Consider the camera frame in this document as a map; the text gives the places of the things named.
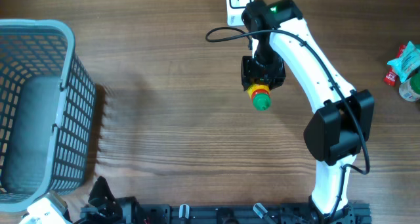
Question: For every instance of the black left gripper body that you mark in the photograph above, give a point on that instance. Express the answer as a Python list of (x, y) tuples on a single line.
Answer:
[(111, 214)]

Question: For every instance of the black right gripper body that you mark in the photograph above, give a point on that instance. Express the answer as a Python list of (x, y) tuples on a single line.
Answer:
[(272, 71)]

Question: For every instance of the red sauce bottle green cap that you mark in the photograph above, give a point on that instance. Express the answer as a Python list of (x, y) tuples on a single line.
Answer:
[(260, 96)]

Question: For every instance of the red stick sachet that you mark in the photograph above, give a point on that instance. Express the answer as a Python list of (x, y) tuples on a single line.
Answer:
[(391, 76)]

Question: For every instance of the teal white sachet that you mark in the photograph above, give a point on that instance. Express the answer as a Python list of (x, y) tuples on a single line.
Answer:
[(406, 63)]

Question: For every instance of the green lid white jar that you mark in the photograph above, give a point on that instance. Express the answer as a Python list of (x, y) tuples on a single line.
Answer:
[(409, 90)]

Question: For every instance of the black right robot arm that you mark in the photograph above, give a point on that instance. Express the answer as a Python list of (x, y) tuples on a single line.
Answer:
[(339, 128)]

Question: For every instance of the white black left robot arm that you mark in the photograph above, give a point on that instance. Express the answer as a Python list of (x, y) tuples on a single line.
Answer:
[(131, 211)]

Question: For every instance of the white barcode scanner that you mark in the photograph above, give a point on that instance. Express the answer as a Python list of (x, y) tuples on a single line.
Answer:
[(234, 10)]

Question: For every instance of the grey plastic mesh basket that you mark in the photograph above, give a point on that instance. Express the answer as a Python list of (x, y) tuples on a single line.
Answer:
[(47, 107)]

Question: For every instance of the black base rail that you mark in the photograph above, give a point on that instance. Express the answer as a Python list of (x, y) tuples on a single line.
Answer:
[(352, 213)]

